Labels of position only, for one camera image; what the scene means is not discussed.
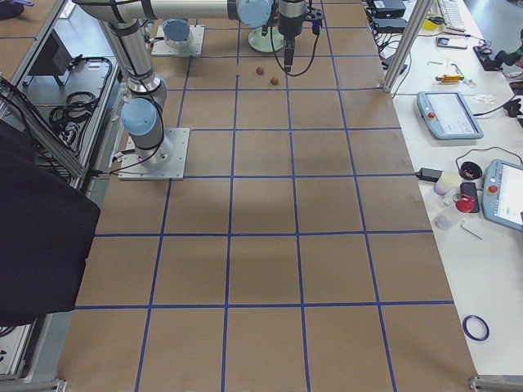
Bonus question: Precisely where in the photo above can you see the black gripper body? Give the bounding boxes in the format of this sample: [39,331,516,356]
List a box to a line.
[278,0,307,40]

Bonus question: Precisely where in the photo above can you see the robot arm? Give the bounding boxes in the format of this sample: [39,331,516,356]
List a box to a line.
[76,0,314,74]
[100,20,172,168]

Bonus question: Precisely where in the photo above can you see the light green plate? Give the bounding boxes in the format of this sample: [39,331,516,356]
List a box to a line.
[248,27,284,53]

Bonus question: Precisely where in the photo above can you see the blue teach pendant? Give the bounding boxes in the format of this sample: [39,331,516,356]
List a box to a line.
[417,91,484,140]
[481,159,523,232]

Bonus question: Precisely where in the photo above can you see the white paper cup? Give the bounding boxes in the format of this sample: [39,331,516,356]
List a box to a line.
[433,171,462,196]

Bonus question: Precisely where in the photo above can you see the red round object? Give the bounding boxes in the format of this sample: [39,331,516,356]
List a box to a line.
[454,194,480,213]

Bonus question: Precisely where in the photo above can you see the blue tape roll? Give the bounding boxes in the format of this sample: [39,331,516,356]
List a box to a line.
[462,314,490,342]

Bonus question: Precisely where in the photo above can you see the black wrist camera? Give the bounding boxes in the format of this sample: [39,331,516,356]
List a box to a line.
[306,7,324,36]

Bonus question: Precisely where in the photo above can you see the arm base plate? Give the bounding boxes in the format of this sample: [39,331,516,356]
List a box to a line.
[151,24,205,57]
[117,128,190,180]

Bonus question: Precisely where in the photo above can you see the aluminium frame post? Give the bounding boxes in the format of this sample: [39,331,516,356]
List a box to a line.
[382,0,432,93]

